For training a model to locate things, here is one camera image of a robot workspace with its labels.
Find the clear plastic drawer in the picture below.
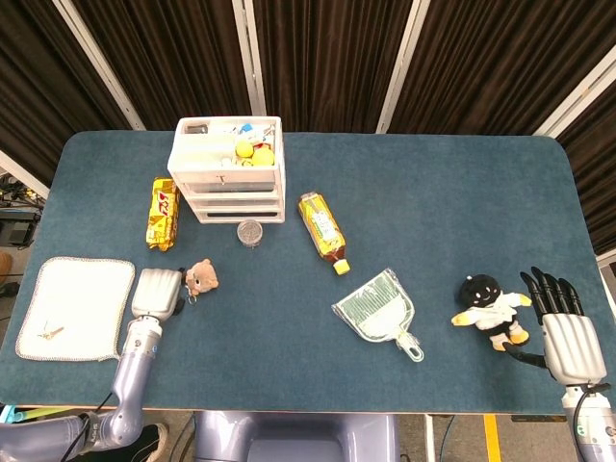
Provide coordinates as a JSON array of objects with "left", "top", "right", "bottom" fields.
[
  {"left": 184, "top": 184, "right": 279, "bottom": 196},
  {"left": 198, "top": 209, "right": 282, "bottom": 220},
  {"left": 191, "top": 196, "right": 281, "bottom": 210}
]

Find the white frame post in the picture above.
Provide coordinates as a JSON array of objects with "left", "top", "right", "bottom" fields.
[
  {"left": 374, "top": 0, "right": 430, "bottom": 135},
  {"left": 0, "top": 148, "right": 52, "bottom": 187},
  {"left": 232, "top": 0, "right": 268, "bottom": 117},
  {"left": 51, "top": 0, "right": 146, "bottom": 132},
  {"left": 532, "top": 45, "right": 616, "bottom": 139}
]

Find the white plastic drawer unit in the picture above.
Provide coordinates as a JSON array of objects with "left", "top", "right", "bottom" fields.
[{"left": 167, "top": 115, "right": 286, "bottom": 225}]

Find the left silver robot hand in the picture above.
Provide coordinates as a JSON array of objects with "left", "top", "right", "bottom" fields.
[{"left": 130, "top": 267, "right": 187, "bottom": 321}]

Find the small brown teddy bear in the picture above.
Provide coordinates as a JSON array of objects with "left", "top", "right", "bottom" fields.
[{"left": 184, "top": 258, "right": 220, "bottom": 306}]

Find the robot torso base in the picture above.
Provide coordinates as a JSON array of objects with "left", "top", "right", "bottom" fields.
[{"left": 192, "top": 411, "right": 400, "bottom": 462}]

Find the tea bottle yellow label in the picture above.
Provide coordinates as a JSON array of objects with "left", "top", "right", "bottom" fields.
[{"left": 296, "top": 192, "right": 351, "bottom": 276}]

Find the dark brown curtain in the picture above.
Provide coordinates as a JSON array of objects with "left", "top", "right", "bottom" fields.
[{"left": 0, "top": 0, "right": 616, "bottom": 256}]

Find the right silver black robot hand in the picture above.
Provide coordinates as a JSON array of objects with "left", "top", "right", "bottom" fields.
[{"left": 502, "top": 267, "right": 608, "bottom": 386}]

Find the black shoe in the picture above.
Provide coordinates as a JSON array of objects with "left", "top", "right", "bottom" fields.
[{"left": 128, "top": 423, "right": 170, "bottom": 462}]

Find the white cloth with stitched edge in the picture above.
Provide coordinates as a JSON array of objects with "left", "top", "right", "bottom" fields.
[{"left": 14, "top": 256, "right": 137, "bottom": 362}]

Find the blue table mat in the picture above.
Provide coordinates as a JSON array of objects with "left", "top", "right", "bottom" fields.
[{"left": 0, "top": 130, "right": 616, "bottom": 416}]

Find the green dustpan in plastic wrap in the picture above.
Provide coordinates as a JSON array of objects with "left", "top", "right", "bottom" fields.
[{"left": 331, "top": 268, "right": 425, "bottom": 363}]

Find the yellow snack bag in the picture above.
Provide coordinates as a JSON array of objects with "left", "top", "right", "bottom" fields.
[{"left": 145, "top": 176, "right": 182, "bottom": 253}]

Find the pale green dustpan brush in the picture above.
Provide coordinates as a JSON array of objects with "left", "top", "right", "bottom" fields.
[{"left": 361, "top": 307, "right": 424, "bottom": 361}]

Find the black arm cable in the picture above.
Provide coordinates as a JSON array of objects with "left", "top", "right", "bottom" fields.
[
  {"left": 571, "top": 383, "right": 610, "bottom": 462},
  {"left": 61, "top": 392, "right": 117, "bottom": 461}
]

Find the black plush doll white robe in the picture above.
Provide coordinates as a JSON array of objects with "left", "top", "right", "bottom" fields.
[{"left": 450, "top": 273, "right": 534, "bottom": 351}]

